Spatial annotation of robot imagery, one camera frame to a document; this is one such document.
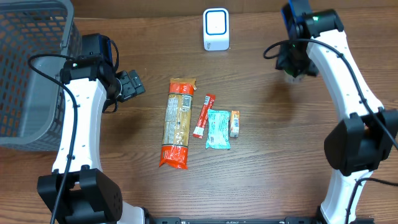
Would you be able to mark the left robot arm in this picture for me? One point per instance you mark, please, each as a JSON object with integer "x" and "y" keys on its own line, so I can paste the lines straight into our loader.
{"x": 77, "y": 190}

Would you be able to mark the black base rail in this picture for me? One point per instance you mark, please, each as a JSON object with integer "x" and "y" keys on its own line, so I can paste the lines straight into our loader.
{"x": 286, "y": 220}

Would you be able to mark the grey plastic mesh basket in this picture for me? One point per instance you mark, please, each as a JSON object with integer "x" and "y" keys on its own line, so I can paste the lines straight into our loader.
{"x": 32, "y": 106}

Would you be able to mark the green lid white jar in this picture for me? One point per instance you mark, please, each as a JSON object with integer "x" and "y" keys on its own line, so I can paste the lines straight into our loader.
{"x": 289, "y": 78}

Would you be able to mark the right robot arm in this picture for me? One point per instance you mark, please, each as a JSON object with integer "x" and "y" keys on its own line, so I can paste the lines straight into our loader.
{"x": 366, "y": 131}

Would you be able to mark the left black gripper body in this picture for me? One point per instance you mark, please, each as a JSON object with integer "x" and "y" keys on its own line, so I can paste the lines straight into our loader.
{"x": 131, "y": 86}

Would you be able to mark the orange noodle packet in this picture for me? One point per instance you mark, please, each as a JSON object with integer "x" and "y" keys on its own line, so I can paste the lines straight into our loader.
{"x": 174, "y": 149}

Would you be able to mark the teal snack packet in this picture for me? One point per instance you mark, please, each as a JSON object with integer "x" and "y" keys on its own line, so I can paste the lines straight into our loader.
{"x": 218, "y": 130}

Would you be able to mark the white barcode scanner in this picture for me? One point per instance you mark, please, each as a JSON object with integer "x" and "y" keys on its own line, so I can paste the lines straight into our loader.
{"x": 216, "y": 29}

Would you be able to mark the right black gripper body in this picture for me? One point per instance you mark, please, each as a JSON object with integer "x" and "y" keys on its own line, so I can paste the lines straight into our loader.
{"x": 296, "y": 54}

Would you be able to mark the small orange white box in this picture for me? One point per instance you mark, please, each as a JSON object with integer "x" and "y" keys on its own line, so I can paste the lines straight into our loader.
{"x": 234, "y": 124}

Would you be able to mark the red white stick packet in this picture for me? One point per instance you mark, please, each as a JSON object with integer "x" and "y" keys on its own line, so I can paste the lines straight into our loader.
{"x": 202, "y": 121}

